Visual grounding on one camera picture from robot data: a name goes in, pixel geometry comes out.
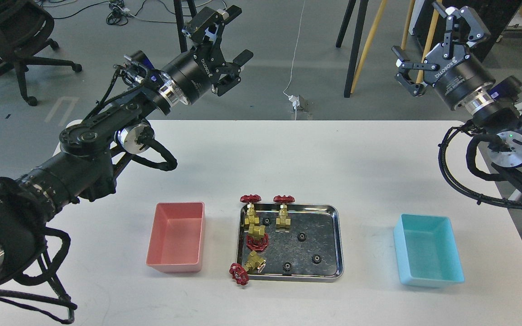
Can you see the stainless steel tray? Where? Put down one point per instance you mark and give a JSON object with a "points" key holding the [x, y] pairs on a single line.
{"points": [[321, 224]]}

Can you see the brass valve top right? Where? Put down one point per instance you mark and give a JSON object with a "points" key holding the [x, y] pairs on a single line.
{"points": [[283, 220]]}

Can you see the black office chair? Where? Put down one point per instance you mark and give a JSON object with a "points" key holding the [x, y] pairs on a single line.
{"points": [[25, 30]]}

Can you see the blue plastic box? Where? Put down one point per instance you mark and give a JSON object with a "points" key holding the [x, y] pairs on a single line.
{"points": [[426, 250]]}

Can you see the white power adapter with cable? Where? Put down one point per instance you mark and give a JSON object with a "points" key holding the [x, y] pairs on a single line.
{"points": [[295, 100]]}

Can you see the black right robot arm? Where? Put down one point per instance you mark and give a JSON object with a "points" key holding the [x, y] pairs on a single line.
{"points": [[494, 152]]}

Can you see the pink plastic box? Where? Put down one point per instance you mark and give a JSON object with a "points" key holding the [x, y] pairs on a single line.
{"points": [[176, 240]]}

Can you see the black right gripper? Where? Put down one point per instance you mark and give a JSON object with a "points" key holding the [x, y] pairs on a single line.
{"points": [[452, 78]]}

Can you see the brass valve bottom left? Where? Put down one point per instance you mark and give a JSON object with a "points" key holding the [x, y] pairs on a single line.
{"points": [[240, 272]]}

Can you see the brass valve red wheel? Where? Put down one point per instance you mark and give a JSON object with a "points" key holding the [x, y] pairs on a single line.
{"points": [[257, 239]]}

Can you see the black equipment case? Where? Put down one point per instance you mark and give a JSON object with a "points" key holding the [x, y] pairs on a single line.
{"points": [[495, 14]]}

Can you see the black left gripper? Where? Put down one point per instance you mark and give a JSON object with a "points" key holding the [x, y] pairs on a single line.
{"points": [[202, 68]]}

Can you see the black and wooden easel legs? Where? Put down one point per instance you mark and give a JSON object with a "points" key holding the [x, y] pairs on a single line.
{"points": [[359, 53]]}

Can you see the small black gear bottom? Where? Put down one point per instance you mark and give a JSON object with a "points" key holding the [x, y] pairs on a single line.
{"points": [[286, 267]]}

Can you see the brass valve top left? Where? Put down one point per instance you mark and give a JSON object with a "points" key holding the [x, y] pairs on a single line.
{"points": [[251, 218]]}

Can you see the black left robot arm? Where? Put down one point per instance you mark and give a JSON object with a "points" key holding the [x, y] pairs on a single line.
{"points": [[94, 153]]}

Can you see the black tripod leg left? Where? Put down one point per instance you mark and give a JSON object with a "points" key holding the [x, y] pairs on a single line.
{"points": [[178, 11]]}

